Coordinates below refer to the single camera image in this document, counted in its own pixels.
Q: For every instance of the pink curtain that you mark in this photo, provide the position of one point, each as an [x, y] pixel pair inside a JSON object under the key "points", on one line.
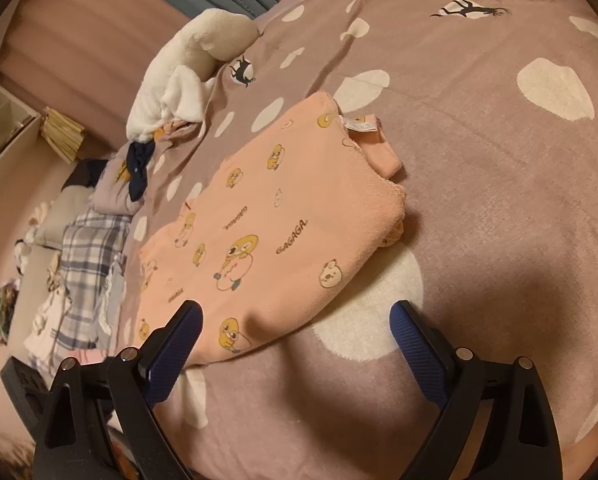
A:
{"points": [[79, 40]]}

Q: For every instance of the navy cloth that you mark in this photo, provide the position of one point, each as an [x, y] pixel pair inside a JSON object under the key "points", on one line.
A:
{"points": [[140, 170]]}

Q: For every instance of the mauve polka dot blanket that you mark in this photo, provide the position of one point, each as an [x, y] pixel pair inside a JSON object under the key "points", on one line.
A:
{"points": [[479, 185]]}

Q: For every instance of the dark cloth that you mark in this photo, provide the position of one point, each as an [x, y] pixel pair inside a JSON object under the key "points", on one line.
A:
{"points": [[90, 172]]}

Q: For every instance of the beige pillow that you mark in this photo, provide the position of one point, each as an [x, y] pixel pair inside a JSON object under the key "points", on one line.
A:
{"points": [[61, 220]]}

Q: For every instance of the mauve pillow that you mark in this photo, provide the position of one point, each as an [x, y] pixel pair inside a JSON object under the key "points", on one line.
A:
{"points": [[114, 195]]}

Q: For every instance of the cream wall shelf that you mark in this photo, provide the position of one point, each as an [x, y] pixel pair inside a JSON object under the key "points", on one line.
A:
{"points": [[1, 125]]}

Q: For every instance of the orange printed shirt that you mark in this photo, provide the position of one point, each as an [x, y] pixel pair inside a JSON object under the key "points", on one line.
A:
{"points": [[259, 200]]}

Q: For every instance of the pile of soft toys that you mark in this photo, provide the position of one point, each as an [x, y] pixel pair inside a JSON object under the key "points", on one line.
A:
{"points": [[26, 240]]}

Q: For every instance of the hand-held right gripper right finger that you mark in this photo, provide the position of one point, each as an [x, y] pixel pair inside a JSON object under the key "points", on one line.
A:
{"points": [[419, 355]]}

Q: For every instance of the white plush toy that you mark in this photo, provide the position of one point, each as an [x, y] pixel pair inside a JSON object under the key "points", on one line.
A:
{"points": [[194, 45]]}

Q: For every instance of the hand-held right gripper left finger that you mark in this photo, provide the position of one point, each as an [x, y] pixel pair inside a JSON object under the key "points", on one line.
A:
{"points": [[171, 355]]}

